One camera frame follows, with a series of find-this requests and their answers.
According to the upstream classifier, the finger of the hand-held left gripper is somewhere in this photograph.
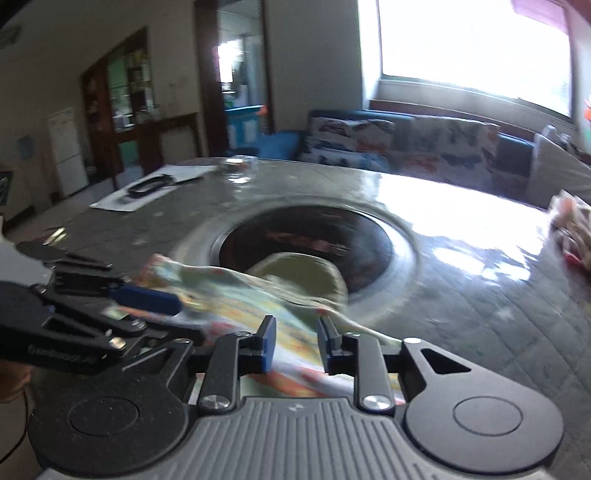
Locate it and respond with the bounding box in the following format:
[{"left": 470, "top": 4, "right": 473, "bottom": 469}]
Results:
[
  {"left": 30, "top": 285, "right": 204, "bottom": 359},
  {"left": 16, "top": 241, "right": 182, "bottom": 318}
]

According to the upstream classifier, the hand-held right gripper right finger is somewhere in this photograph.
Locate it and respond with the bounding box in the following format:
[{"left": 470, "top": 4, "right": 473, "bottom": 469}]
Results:
[{"left": 317, "top": 315, "right": 472, "bottom": 415}]

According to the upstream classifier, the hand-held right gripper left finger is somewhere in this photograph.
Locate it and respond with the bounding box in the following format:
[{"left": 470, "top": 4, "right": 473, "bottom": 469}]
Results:
[{"left": 120, "top": 315, "right": 279, "bottom": 414}]

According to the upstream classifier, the striped patterned baby cardigan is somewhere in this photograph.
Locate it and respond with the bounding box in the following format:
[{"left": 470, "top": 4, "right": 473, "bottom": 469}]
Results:
[{"left": 133, "top": 251, "right": 403, "bottom": 398}]

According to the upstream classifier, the white paper sheet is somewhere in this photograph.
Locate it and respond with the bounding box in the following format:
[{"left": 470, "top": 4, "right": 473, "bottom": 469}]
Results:
[{"left": 89, "top": 165, "right": 219, "bottom": 212}]

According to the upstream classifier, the clear plastic box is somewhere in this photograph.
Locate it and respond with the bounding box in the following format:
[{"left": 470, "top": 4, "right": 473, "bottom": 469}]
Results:
[{"left": 219, "top": 156, "right": 258, "bottom": 184}]

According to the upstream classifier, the white refrigerator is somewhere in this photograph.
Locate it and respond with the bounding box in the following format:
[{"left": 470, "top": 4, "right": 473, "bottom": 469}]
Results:
[{"left": 45, "top": 107, "right": 89, "bottom": 198}]

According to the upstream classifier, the wooden display cabinet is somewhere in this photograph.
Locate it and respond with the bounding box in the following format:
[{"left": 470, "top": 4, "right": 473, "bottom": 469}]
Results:
[{"left": 80, "top": 27, "right": 155, "bottom": 191}]

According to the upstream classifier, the blue cabinet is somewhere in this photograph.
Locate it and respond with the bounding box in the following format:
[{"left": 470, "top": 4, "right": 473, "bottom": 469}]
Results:
[{"left": 225, "top": 104, "right": 269, "bottom": 149}]

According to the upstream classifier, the butterfly print cushion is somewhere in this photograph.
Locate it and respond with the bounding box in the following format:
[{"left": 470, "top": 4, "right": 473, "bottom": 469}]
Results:
[
  {"left": 396, "top": 115, "right": 501, "bottom": 182},
  {"left": 306, "top": 115, "right": 396, "bottom": 165}
]

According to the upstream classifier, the blue sofa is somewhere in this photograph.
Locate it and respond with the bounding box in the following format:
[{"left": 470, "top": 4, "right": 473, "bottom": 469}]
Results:
[{"left": 256, "top": 108, "right": 543, "bottom": 186}]

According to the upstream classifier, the white plastic bag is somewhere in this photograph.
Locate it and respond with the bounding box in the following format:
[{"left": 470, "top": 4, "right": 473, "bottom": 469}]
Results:
[{"left": 549, "top": 188, "right": 591, "bottom": 278}]

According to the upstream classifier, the grey pillow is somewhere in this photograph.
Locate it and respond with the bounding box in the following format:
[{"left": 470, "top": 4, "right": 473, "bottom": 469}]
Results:
[{"left": 527, "top": 124, "right": 591, "bottom": 209}]

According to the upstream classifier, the window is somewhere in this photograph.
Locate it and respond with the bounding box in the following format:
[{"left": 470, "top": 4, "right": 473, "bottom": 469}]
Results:
[{"left": 378, "top": 0, "right": 574, "bottom": 117}]

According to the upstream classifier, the thin black cable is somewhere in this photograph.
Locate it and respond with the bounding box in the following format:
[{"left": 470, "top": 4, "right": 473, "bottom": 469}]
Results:
[{"left": 0, "top": 399, "right": 34, "bottom": 464}]

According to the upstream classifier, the black rectangular frame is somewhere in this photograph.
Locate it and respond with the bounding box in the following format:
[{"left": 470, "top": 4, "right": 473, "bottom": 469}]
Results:
[{"left": 126, "top": 174, "right": 170, "bottom": 198}]

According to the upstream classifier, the dark wooden door frame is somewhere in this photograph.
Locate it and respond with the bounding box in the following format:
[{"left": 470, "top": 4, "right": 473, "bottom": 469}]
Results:
[{"left": 194, "top": 0, "right": 274, "bottom": 160}]

